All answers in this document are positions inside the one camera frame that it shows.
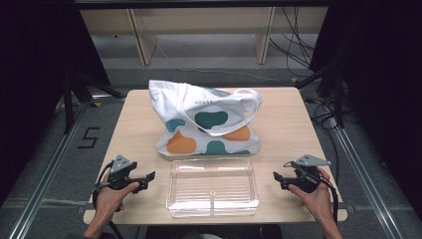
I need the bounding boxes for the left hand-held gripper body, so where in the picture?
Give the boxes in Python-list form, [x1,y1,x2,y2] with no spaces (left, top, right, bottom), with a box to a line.
[105,154,143,191]

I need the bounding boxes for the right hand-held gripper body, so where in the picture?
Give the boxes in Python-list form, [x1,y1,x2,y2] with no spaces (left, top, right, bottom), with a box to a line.
[283,153,332,194]

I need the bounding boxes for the clear plastic tray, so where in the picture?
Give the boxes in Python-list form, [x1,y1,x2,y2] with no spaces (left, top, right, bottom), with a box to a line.
[165,158,261,219]

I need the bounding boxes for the white tote bag coloured blobs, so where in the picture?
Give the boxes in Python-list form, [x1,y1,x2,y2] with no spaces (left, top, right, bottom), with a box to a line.
[147,79,263,157]

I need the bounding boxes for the person's right hand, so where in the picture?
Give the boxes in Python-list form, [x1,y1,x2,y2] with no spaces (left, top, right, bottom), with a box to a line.
[288,166,333,221]

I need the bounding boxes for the person's left hand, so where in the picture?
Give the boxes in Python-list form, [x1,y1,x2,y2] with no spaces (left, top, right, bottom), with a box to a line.
[94,181,140,230]

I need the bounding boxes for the black metal stand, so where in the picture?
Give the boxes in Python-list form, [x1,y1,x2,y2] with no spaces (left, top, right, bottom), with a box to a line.
[295,62,346,129]
[62,71,126,134]

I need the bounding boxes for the black curtain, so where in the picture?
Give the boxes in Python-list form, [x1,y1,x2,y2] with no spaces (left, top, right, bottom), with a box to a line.
[310,0,422,217]
[0,0,111,203]

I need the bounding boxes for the light wooden bench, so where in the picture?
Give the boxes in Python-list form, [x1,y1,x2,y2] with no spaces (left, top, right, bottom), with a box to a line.
[79,6,329,67]

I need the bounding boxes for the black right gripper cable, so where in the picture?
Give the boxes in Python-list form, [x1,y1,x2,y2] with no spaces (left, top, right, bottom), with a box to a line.
[284,160,340,227]

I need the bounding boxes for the aluminium floor rail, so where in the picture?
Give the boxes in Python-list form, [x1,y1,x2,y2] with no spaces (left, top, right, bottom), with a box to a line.
[8,99,92,239]
[326,116,404,239]

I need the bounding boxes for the thin white floor cable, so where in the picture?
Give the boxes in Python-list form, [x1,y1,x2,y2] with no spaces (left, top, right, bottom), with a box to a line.
[154,43,294,85]

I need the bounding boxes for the bundle of black floor cables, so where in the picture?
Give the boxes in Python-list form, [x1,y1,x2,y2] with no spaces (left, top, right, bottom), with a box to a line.
[268,6,317,78]

